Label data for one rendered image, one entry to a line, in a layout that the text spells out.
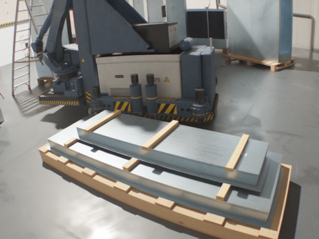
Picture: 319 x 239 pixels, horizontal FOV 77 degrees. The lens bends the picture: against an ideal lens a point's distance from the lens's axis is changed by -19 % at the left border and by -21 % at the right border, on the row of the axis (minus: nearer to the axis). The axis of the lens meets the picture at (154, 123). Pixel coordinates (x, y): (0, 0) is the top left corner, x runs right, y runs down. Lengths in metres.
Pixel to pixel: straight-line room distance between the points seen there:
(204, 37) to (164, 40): 5.35
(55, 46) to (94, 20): 0.85
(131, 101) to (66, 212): 1.46
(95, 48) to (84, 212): 1.99
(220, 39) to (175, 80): 5.40
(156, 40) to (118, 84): 0.70
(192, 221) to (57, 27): 2.98
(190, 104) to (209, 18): 5.72
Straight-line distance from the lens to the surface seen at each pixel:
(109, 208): 1.87
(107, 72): 2.97
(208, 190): 1.57
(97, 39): 3.04
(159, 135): 1.86
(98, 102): 2.90
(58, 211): 1.97
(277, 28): 6.15
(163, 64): 2.68
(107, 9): 2.95
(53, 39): 3.60
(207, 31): 8.04
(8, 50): 15.00
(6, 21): 14.90
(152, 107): 2.65
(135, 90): 2.65
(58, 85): 3.70
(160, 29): 2.79
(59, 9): 3.51
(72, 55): 3.73
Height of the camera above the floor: 1.30
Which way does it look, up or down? 26 degrees down
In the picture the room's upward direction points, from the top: 5 degrees counter-clockwise
